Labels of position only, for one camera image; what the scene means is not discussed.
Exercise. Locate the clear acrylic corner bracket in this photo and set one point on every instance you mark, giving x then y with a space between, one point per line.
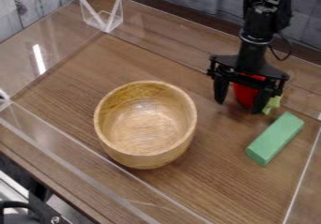
102 20

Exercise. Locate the red plush fruit green leaf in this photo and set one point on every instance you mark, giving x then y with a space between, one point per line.
247 87

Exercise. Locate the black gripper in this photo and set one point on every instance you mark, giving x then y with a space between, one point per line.
225 69

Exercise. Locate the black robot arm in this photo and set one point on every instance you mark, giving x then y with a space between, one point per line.
267 17

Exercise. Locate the clear acrylic tray wall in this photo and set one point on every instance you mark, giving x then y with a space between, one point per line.
105 192

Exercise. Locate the wooden bowl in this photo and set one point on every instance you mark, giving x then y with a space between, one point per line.
145 122

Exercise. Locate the green rectangular block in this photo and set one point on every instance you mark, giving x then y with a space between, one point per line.
275 138

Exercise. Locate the black metal bracket with bolt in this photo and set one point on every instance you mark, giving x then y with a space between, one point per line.
42 213

